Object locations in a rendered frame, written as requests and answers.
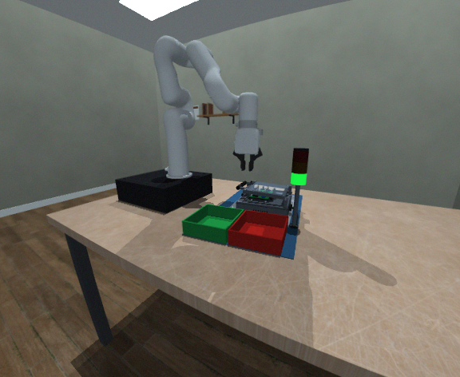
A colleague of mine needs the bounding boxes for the red open-top bin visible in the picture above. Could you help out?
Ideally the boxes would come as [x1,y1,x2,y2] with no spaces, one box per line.
[228,210,289,256]

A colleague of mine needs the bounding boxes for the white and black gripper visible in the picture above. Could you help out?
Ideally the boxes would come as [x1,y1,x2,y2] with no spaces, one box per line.
[233,128,263,172]

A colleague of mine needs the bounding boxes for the green bin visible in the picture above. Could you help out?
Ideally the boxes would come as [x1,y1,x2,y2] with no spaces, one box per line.
[182,204,244,244]

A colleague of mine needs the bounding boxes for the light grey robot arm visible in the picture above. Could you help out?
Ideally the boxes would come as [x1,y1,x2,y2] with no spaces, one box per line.
[153,36,258,179]

